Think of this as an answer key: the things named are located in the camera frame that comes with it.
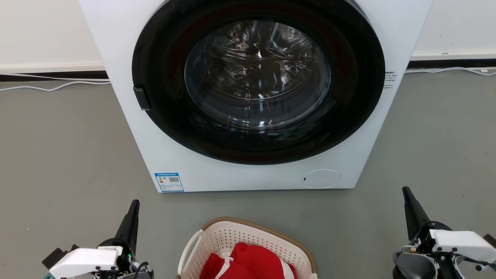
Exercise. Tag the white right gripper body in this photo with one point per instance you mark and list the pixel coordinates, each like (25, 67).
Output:
(461, 242)

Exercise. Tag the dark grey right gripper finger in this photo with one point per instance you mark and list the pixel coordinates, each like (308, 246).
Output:
(414, 217)

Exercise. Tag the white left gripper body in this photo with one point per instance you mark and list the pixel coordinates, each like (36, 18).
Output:
(83, 259)

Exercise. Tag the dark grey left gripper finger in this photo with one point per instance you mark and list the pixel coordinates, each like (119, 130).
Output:
(131, 226)

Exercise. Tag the cream perforated laundry basket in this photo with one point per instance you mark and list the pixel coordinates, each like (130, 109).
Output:
(228, 236)

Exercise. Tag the blue energy label sticker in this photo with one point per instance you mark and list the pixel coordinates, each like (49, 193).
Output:
(169, 182)

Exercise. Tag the round white filter cover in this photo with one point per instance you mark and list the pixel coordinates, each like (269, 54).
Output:
(321, 178)

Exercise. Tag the round black washer door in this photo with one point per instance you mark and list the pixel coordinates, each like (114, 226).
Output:
(166, 116)

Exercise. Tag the red and white garment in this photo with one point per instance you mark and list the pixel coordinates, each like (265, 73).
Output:
(252, 263)

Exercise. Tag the small printed text sticker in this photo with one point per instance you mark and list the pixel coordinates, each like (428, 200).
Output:
(389, 79)

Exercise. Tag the white front-load washing machine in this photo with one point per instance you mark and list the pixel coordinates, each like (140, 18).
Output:
(116, 58)

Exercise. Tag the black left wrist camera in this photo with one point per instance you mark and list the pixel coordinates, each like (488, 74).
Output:
(54, 257)

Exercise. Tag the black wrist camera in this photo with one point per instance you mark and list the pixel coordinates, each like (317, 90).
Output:
(490, 239)
(54, 257)

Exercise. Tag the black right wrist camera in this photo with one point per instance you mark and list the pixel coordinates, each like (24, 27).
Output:
(490, 239)

